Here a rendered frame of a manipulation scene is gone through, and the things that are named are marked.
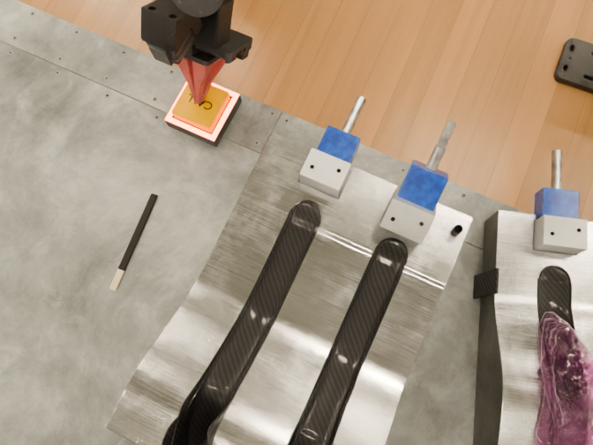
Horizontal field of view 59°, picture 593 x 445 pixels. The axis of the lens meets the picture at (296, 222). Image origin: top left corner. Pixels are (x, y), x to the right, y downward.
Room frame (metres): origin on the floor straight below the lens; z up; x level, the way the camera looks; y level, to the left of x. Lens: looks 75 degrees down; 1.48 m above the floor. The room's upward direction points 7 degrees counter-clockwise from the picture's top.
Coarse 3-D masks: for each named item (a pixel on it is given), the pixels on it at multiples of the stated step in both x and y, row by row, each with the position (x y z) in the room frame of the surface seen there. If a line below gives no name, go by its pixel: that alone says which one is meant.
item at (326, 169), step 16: (352, 112) 0.29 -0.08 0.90; (336, 128) 0.27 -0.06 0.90; (352, 128) 0.27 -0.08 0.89; (320, 144) 0.25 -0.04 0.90; (336, 144) 0.25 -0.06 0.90; (352, 144) 0.24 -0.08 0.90; (320, 160) 0.22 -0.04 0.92; (336, 160) 0.22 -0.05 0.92; (352, 160) 0.23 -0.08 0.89; (304, 176) 0.21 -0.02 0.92; (320, 176) 0.20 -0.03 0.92; (336, 176) 0.20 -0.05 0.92; (336, 192) 0.19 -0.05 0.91
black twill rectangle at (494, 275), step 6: (492, 270) 0.08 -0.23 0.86; (498, 270) 0.08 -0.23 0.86; (474, 276) 0.08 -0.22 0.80; (480, 276) 0.08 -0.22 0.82; (486, 276) 0.08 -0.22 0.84; (492, 276) 0.07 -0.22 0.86; (498, 276) 0.07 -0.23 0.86; (474, 282) 0.08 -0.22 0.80; (480, 282) 0.07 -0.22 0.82; (486, 282) 0.07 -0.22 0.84; (492, 282) 0.07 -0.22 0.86; (498, 282) 0.07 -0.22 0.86; (474, 288) 0.07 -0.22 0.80; (480, 288) 0.07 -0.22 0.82; (486, 288) 0.06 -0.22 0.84; (492, 288) 0.06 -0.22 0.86; (498, 288) 0.06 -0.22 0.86; (474, 294) 0.06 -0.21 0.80; (480, 294) 0.06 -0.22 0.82; (486, 294) 0.06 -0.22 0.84; (492, 294) 0.05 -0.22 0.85
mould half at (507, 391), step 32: (512, 224) 0.13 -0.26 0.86; (512, 256) 0.09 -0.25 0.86; (544, 256) 0.09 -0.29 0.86; (576, 256) 0.08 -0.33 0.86; (512, 288) 0.06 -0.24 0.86; (576, 288) 0.05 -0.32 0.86; (480, 320) 0.03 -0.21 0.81; (512, 320) 0.02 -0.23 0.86; (576, 320) 0.01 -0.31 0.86; (480, 352) -0.01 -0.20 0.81; (512, 352) -0.01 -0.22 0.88; (480, 384) -0.05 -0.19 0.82; (512, 384) -0.05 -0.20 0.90; (480, 416) -0.08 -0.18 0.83; (512, 416) -0.08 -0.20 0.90
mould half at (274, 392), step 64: (256, 192) 0.20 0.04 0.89; (320, 192) 0.19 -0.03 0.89; (384, 192) 0.18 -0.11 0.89; (256, 256) 0.13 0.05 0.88; (320, 256) 0.12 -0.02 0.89; (448, 256) 0.10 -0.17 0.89; (192, 320) 0.06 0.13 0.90; (320, 320) 0.05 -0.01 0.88; (384, 320) 0.04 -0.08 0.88; (128, 384) 0.00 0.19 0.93; (192, 384) 0.00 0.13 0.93; (256, 384) -0.01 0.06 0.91; (384, 384) -0.03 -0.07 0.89
